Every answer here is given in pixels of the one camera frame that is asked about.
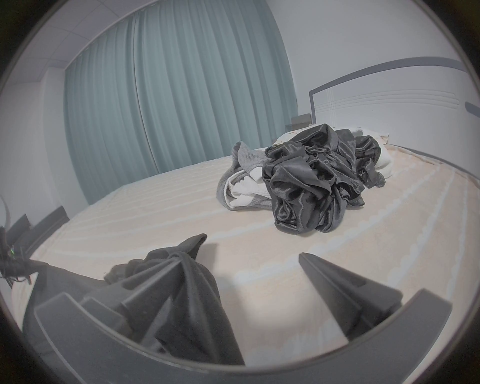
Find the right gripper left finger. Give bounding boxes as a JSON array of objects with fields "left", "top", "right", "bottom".
[{"left": 80, "top": 257, "right": 185, "bottom": 343}]

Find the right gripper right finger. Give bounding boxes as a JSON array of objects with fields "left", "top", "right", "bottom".
[{"left": 299, "top": 252, "right": 404, "bottom": 338}]

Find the black T-shirt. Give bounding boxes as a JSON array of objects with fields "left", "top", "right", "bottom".
[{"left": 22, "top": 233, "right": 246, "bottom": 366}]

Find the bed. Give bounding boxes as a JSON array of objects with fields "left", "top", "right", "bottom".
[{"left": 11, "top": 56, "right": 480, "bottom": 372}]

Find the pile of clothes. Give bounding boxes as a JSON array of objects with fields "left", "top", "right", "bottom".
[{"left": 217, "top": 123, "right": 394, "bottom": 236}]

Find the white printed pillow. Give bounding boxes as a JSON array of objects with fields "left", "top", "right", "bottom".
[{"left": 272, "top": 127, "right": 392, "bottom": 151}]

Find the blue-green curtain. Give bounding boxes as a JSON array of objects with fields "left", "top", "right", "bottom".
[
  {"left": 64, "top": 17, "right": 160, "bottom": 205},
  {"left": 131, "top": 0, "right": 301, "bottom": 175}
]

